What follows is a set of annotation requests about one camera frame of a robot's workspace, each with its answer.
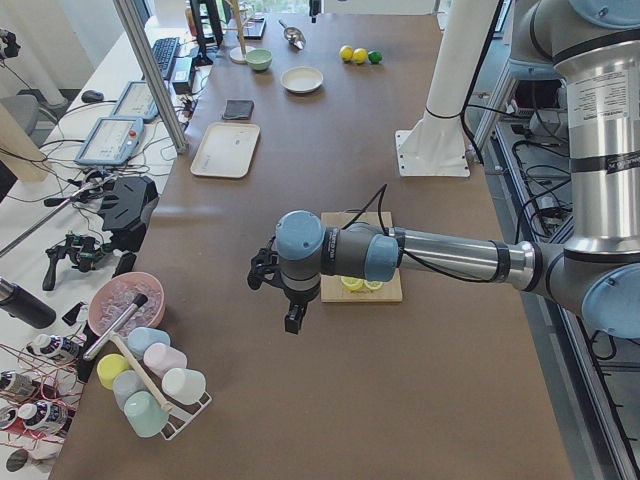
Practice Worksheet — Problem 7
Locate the black keyboard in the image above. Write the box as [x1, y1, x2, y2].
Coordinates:
[152, 37, 180, 80]

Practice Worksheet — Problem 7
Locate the green lime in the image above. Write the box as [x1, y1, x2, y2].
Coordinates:
[368, 50, 383, 65]

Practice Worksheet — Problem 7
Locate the aluminium frame post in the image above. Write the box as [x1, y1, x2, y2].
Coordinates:
[113, 0, 188, 154]

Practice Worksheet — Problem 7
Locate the black computer mouse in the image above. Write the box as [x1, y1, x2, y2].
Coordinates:
[81, 90, 104, 104]

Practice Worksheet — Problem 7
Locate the metal ice scoop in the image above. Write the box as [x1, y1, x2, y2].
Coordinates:
[278, 20, 306, 50]

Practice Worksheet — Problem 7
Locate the grey plastic cup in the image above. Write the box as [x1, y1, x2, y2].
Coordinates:
[112, 370, 147, 411]

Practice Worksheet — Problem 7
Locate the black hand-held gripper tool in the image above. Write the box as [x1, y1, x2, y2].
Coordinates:
[42, 233, 114, 291]

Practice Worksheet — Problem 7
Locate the pink bowl with ice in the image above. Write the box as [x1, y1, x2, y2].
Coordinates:
[88, 272, 166, 337]

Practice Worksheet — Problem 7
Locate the mint green bowl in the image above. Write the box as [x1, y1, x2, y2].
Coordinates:
[245, 48, 273, 72]

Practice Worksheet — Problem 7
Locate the white wire cup rack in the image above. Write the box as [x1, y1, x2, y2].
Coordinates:
[109, 334, 213, 442]

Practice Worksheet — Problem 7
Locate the yellow lemon near lime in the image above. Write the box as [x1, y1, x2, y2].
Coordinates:
[352, 48, 368, 65]

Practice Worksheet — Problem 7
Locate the far teach pendant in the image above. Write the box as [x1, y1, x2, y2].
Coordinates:
[111, 81, 159, 123]

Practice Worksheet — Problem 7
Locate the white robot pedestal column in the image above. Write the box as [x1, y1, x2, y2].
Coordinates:
[396, 0, 501, 178]

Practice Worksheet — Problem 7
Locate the cream rectangular tray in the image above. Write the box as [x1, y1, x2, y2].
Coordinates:
[190, 122, 260, 179]

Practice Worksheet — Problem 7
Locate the near teach pendant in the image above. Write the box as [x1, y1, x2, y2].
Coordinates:
[74, 116, 144, 167]

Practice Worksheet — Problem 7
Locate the yellow lemon outer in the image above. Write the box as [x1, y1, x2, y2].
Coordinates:
[339, 45, 354, 63]

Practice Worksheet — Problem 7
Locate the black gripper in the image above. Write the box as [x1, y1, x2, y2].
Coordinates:
[248, 237, 320, 334]

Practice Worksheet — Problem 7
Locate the white plastic cup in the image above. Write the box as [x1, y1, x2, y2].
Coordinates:
[162, 368, 206, 405]

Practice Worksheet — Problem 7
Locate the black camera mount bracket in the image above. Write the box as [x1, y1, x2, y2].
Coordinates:
[98, 176, 159, 252]

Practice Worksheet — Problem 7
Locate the pink plastic cup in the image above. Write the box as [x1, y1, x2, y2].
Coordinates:
[143, 342, 188, 378]

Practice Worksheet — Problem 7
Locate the blue plastic cup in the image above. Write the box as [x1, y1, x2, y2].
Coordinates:
[127, 327, 171, 359]

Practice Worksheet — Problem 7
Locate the wooden glass drying stand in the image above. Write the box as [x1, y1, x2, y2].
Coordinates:
[225, 0, 255, 64]

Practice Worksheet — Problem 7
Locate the mint plastic cup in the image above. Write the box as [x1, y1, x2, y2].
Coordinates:
[124, 391, 169, 438]

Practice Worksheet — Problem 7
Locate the black thermos bottle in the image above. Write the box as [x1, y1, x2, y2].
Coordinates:
[1, 278, 56, 329]

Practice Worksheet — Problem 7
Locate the lemon slice right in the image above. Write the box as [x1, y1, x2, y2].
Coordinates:
[363, 280, 385, 292]

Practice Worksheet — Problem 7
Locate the dark grey folded cloth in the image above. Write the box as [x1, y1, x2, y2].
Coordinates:
[222, 99, 254, 120]

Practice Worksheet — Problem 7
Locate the cream round plate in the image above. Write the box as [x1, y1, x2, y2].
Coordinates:
[280, 66, 324, 94]

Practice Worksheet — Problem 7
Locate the wooden cutting board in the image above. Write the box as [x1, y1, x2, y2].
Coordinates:
[320, 211, 403, 303]

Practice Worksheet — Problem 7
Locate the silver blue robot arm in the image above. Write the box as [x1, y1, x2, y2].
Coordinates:
[248, 1, 639, 338]

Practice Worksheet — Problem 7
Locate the metal muddler black tip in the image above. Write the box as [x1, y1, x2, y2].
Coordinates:
[82, 293, 148, 361]

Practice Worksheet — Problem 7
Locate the teach pendant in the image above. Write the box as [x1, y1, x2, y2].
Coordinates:
[74, 116, 144, 167]
[111, 81, 159, 123]

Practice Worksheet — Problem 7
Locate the yellow plastic cup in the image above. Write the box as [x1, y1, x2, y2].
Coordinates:
[97, 353, 131, 390]

